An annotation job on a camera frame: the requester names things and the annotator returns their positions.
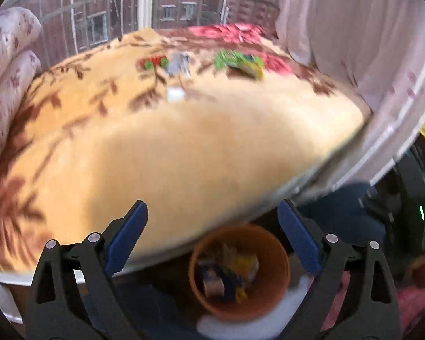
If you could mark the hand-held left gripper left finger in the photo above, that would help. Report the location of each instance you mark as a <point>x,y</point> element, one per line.
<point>127,237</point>

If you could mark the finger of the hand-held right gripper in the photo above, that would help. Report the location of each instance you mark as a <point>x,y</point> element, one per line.
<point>375,203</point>

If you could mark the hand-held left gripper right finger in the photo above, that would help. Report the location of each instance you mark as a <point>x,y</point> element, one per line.
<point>297,237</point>

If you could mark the yellow printed wrapper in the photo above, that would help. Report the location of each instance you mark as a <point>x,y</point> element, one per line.
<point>246,265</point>

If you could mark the orange plastic bin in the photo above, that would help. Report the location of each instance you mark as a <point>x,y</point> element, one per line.
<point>269,301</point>

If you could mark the red green small toy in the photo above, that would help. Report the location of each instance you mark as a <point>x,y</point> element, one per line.
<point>156,62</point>

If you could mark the green yellow toy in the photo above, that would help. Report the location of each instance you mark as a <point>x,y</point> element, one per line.
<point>233,60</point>

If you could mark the person's leg in jeans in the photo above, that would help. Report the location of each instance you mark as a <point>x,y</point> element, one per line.
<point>156,308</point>
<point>340,216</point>

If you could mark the yellow floral blanket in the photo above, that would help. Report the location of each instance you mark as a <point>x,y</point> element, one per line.
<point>180,148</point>

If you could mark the sheer white curtain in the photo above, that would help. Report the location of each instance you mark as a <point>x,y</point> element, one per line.
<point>357,42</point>

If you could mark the folded floral quilt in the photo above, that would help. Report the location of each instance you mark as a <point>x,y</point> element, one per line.
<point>7,60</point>

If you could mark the white window frame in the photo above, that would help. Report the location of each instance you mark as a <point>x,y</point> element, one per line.
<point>146,0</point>

